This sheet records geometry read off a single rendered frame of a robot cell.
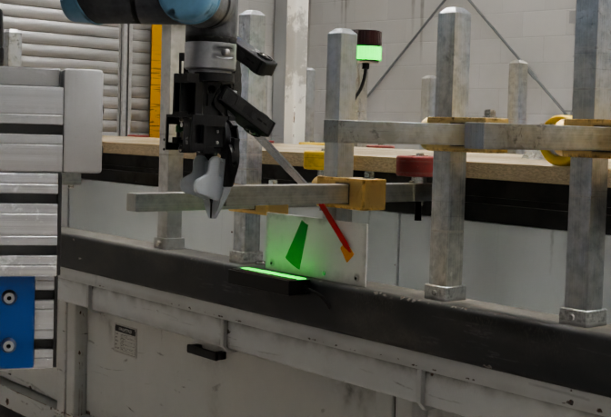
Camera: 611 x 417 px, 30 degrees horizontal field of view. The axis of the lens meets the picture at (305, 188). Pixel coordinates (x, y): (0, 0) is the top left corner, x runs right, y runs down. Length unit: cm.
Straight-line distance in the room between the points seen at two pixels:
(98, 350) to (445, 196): 157
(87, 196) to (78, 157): 200
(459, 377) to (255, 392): 86
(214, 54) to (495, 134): 50
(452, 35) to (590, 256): 39
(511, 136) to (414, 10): 977
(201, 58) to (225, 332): 69
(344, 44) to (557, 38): 827
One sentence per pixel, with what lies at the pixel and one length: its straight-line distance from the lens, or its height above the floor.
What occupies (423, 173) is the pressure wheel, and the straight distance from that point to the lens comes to 191.
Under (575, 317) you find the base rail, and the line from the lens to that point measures 154.
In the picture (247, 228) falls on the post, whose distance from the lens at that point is 206.
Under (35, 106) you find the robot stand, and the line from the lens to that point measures 100.
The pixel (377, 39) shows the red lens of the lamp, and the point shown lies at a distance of 190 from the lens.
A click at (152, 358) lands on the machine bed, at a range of 284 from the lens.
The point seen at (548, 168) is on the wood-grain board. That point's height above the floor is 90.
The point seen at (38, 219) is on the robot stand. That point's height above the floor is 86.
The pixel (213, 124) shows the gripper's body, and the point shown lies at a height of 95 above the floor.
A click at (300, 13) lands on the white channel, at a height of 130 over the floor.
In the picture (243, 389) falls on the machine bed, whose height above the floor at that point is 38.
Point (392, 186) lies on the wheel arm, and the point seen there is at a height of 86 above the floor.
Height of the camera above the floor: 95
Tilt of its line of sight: 3 degrees down
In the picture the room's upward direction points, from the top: 2 degrees clockwise
